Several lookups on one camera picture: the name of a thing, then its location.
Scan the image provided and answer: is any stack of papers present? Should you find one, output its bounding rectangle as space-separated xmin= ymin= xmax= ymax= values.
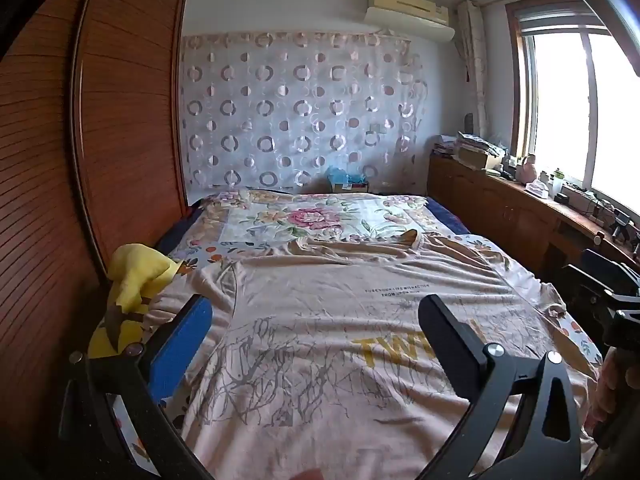
xmin=432 ymin=132 xmax=507 ymax=159

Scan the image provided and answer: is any wooden framed window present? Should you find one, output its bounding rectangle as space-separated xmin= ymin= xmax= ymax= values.
xmin=505 ymin=0 xmax=640 ymax=213

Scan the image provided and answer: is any cardboard box with blue bag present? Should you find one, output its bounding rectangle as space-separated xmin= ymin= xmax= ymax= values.
xmin=327 ymin=165 xmax=372 ymax=194

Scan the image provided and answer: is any yellow plush toy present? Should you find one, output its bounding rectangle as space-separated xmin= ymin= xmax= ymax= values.
xmin=89 ymin=243 xmax=182 ymax=359

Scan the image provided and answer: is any brown cardboard box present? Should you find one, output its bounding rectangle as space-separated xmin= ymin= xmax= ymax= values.
xmin=457 ymin=146 xmax=503 ymax=171

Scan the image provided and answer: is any white flat box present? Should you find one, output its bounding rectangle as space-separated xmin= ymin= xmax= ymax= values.
xmin=560 ymin=185 xmax=597 ymax=212

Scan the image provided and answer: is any circle pattern sheer curtain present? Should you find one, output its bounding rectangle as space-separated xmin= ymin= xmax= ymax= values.
xmin=180 ymin=31 xmax=427 ymax=197

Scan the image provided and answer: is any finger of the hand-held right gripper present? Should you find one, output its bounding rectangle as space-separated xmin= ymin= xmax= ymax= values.
xmin=580 ymin=249 xmax=640 ymax=287
xmin=565 ymin=264 xmax=626 ymax=307

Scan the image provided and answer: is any orange fruit print sheet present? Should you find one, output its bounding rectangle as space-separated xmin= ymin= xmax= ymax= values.
xmin=110 ymin=234 xmax=606 ymax=466

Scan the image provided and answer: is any wooden side cabinet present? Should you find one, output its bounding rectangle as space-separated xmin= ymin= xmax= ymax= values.
xmin=427 ymin=152 xmax=640 ymax=293

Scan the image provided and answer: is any cream wall air conditioner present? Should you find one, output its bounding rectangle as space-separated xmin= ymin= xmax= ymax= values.
xmin=364 ymin=0 xmax=456 ymax=42

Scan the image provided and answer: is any patterned window curtain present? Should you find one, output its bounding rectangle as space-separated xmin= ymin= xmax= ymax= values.
xmin=456 ymin=0 xmax=490 ymax=142

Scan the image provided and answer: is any floral quilt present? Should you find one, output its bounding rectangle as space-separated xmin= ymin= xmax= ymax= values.
xmin=187 ymin=190 xmax=451 ymax=256

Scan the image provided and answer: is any person's right hand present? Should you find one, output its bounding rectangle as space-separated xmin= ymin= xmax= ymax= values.
xmin=587 ymin=345 xmax=626 ymax=433

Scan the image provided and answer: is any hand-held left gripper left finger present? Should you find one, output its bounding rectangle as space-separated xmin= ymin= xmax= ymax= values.
xmin=59 ymin=294 xmax=215 ymax=480

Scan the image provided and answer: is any beige printed t-shirt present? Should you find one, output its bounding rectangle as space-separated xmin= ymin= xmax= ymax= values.
xmin=145 ymin=230 xmax=601 ymax=480

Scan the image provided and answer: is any wooden slatted wardrobe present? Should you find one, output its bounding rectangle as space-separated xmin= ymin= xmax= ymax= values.
xmin=0 ymin=0 xmax=191 ymax=480

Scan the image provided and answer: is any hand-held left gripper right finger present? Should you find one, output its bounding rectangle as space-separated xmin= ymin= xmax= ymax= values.
xmin=418 ymin=294 xmax=583 ymax=480

